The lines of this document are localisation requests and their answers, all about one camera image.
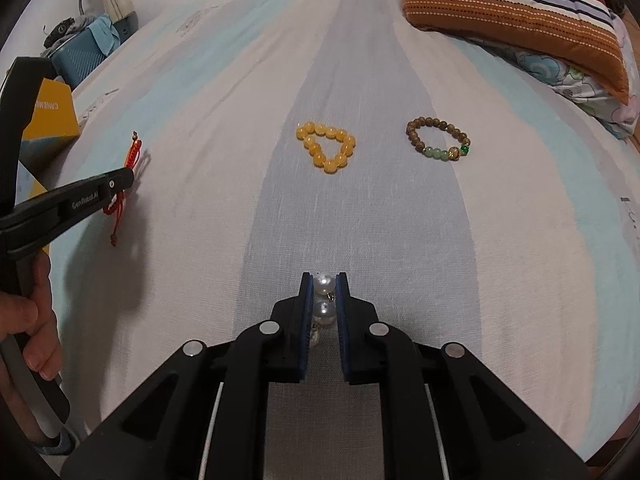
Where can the floral pillow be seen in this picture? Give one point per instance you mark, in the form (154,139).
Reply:
(575,80)

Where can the person's left hand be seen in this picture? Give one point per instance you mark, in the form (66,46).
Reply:
(40,320)

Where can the yellow cardboard box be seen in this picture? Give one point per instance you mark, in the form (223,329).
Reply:
(55,110)

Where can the teal box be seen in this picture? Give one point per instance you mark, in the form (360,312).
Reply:
(80,60)

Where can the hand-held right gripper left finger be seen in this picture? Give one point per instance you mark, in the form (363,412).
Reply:
(306,320)

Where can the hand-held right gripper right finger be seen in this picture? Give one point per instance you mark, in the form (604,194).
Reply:
(342,330)

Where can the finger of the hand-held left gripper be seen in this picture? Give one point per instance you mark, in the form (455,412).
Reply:
(17,110)
(75,205)

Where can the striped pillow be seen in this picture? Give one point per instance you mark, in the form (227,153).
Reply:
(500,15)

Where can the black device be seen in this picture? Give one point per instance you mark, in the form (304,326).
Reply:
(62,28)

